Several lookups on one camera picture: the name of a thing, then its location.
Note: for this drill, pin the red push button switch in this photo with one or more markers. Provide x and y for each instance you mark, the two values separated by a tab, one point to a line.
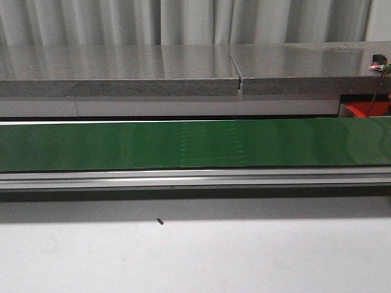
389	108

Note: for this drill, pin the green conveyor belt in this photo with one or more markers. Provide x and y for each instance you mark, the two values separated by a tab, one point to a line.
195	144

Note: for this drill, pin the grey granite counter slab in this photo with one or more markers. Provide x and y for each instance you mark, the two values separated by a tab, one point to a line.
192	70

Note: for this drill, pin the red tray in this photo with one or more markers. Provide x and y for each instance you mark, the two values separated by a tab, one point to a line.
366	109

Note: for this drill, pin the small green circuit board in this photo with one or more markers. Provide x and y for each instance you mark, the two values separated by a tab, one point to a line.
380	63

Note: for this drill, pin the grey curtain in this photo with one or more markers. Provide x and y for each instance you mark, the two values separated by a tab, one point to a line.
192	22

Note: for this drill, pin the aluminium conveyor frame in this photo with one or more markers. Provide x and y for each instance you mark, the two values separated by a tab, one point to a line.
213	178

